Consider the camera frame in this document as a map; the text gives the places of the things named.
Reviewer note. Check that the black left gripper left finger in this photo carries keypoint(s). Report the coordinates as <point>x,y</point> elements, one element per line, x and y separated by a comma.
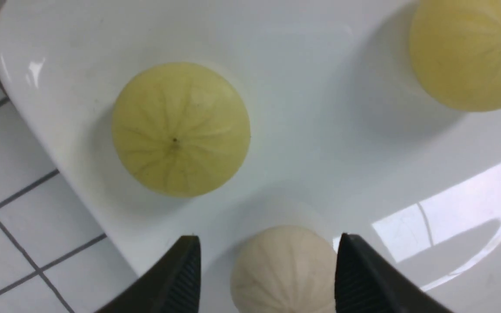
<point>172,285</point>

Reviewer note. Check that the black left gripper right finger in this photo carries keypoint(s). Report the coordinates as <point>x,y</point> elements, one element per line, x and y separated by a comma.
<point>366,283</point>

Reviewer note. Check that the white steamed bun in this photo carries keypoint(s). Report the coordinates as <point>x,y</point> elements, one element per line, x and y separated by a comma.
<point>284,269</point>

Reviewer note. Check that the yellow steamed bun front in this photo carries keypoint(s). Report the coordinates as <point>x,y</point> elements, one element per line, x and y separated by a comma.
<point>180,129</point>

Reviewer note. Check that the yellow steamed bun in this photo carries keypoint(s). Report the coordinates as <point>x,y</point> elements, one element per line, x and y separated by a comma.
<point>455,52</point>
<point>180,129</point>

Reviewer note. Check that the white square plate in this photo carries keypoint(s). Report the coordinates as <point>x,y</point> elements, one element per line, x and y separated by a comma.
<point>344,139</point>

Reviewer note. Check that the white grid tablecloth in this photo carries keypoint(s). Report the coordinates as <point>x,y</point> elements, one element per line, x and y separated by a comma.
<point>54,257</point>

